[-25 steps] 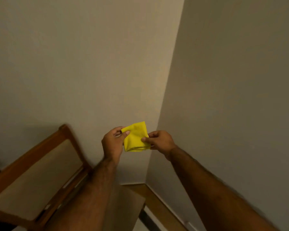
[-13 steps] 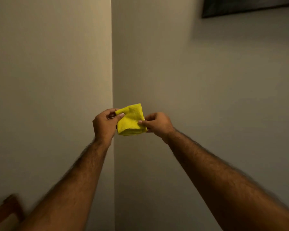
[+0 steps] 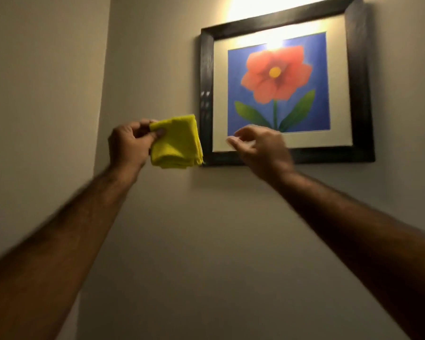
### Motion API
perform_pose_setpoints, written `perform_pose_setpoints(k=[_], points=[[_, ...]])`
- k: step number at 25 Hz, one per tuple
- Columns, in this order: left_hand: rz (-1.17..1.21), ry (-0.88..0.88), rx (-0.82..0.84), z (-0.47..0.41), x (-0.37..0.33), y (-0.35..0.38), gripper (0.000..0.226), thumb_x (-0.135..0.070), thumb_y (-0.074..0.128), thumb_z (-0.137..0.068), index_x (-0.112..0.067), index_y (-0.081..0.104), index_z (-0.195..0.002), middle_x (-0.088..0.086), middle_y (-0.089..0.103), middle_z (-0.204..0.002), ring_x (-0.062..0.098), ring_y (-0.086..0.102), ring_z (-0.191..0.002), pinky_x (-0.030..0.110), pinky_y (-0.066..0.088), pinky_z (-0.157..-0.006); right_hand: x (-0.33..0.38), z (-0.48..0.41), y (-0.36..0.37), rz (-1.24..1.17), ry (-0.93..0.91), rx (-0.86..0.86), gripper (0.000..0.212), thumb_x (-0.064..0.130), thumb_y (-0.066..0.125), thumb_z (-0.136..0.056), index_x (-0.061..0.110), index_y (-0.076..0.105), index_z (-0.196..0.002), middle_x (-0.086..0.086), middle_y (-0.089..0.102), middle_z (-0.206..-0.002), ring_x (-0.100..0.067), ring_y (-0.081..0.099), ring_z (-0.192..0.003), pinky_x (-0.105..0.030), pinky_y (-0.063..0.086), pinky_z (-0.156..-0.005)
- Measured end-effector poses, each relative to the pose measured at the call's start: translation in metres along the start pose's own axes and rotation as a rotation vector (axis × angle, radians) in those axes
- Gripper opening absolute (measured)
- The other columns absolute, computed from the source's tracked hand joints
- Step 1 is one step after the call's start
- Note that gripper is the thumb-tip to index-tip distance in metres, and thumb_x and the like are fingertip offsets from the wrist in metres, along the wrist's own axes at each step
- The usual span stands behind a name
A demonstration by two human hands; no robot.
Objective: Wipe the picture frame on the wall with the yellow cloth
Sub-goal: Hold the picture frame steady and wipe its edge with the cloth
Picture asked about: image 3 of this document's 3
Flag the person's left hand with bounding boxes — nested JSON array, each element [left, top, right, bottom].
[[108, 119, 166, 177]]

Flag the black framed flower picture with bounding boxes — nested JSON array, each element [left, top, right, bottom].
[[199, 0, 376, 167]]

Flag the yellow cleaning cloth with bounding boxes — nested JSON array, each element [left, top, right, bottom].
[[149, 114, 204, 170]]

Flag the person's right forearm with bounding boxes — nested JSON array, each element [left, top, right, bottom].
[[273, 170, 425, 340]]

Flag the person's left forearm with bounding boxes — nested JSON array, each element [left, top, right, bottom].
[[0, 166, 138, 340]]

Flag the person's right hand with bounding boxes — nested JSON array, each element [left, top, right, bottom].
[[226, 124, 297, 184]]

